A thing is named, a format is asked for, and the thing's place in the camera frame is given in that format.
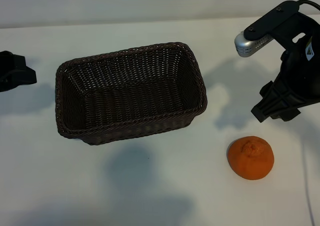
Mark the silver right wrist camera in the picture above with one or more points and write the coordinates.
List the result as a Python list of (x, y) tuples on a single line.
[(243, 46)]

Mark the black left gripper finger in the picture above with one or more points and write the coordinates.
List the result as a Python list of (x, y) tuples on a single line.
[(12, 61), (20, 78)]

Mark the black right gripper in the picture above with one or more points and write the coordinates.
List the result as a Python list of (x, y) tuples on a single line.
[(302, 78)]

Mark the orange fruit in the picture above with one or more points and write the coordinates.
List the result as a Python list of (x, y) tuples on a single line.
[(250, 161)]

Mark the dark brown wicker basket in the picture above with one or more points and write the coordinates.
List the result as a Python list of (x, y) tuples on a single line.
[(130, 93)]

